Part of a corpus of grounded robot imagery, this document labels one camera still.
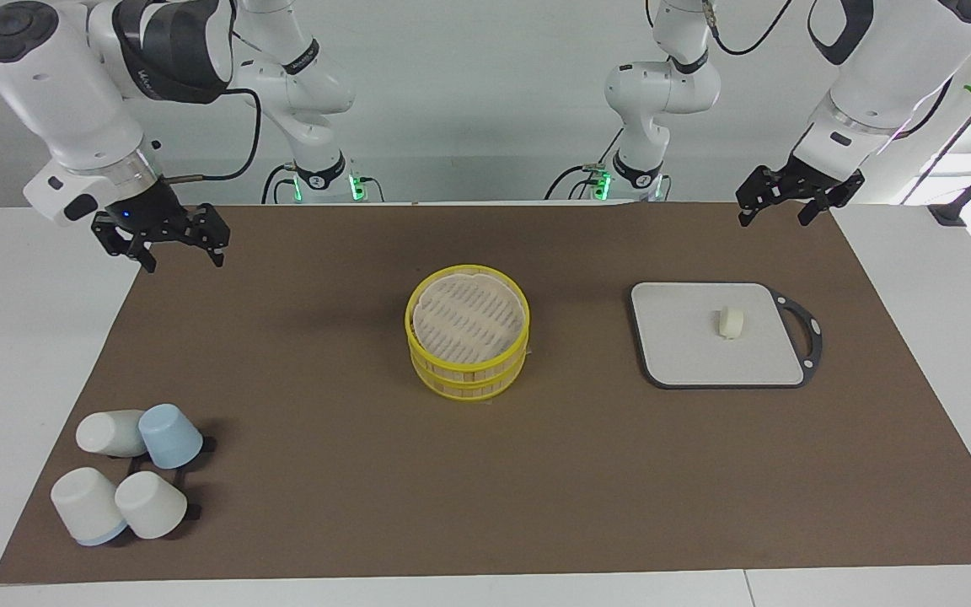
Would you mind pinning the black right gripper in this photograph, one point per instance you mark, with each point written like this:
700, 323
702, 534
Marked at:
144, 211

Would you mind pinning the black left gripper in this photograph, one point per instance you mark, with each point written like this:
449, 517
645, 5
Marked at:
814, 184

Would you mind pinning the small white steamed bun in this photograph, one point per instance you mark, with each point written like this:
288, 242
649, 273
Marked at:
730, 322

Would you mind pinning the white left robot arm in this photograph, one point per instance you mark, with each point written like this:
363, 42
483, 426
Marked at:
662, 93

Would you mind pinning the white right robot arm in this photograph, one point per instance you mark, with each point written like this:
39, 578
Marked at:
56, 93

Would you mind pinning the yellow bamboo steamer basket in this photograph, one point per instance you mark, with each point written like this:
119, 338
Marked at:
469, 324

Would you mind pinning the white cutting board grey rim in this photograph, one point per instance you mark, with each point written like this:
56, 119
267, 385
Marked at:
705, 346

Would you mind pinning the light blue cup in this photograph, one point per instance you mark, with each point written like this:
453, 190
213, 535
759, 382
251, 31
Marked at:
169, 434

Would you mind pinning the white cup blue rim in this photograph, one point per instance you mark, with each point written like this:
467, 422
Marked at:
85, 506
106, 432

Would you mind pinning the cream white cup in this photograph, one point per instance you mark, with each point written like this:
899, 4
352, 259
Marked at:
151, 504

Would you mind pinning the brown table mat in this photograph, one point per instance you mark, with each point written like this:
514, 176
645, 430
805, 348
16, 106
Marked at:
485, 472

